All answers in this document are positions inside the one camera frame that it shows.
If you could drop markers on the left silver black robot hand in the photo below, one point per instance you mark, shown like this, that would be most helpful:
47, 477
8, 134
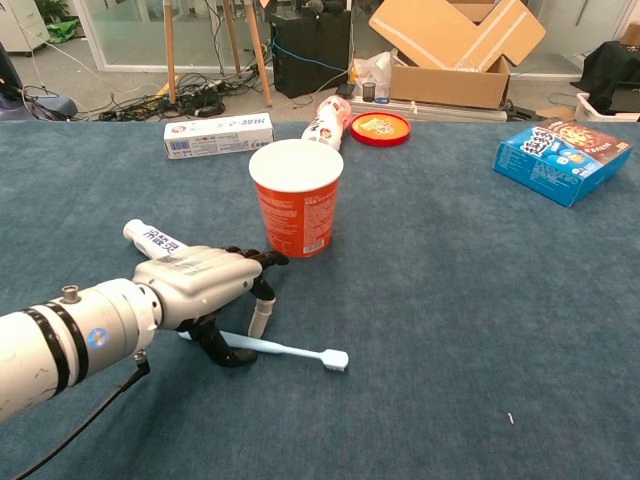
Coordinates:
200, 285

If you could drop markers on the white toothpaste tube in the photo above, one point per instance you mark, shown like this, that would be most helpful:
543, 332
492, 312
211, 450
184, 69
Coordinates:
150, 237

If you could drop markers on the light blue toothbrush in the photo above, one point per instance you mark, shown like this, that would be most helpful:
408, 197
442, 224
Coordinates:
300, 352

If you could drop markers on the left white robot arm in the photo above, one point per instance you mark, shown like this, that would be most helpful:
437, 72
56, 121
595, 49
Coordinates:
75, 340

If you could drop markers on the white toothpaste carton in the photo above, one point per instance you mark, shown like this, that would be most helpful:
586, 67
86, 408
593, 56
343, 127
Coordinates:
220, 135

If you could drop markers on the red paper cup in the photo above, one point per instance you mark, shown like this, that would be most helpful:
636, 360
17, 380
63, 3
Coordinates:
295, 220

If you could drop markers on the clear bottle with white label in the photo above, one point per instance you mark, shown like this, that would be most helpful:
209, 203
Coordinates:
327, 125

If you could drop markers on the dark blue machine base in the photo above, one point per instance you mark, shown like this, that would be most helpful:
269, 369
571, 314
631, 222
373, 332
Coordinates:
55, 105

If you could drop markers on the wooden easel leg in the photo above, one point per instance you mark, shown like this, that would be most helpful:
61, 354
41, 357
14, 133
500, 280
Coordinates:
170, 50
231, 35
257, 50

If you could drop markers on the red round lid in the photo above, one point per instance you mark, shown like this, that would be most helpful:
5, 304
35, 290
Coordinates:
380, 127

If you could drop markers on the blue table cloth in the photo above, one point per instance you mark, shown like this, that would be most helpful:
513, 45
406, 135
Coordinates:
450, 325

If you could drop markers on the black computer tower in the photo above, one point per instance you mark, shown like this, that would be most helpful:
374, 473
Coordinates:
310, 55

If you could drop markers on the black mesh pen cup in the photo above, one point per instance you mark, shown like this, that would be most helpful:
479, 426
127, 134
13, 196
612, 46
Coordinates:
369, 92

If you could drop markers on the white plastic bag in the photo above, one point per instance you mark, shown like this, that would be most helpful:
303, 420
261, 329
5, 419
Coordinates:
375, 67

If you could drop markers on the green bag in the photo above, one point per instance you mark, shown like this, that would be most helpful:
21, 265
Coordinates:
62, 31

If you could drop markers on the white cabinet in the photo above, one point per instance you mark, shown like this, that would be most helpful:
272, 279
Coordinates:
20, 25

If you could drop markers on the brown cardboard box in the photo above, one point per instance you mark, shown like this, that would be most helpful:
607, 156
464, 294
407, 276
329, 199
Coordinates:
450, 85

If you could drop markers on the blue cookie box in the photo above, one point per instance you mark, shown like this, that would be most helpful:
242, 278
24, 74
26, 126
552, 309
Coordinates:
550, 165

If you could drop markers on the white storage bin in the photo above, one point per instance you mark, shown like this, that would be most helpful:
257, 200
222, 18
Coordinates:
590, 107

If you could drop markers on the black draped cloth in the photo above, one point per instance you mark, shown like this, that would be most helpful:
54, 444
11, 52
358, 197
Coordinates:
610, 65

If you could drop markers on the grey aluminium rail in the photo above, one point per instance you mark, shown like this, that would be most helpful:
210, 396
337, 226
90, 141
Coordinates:
450, 112

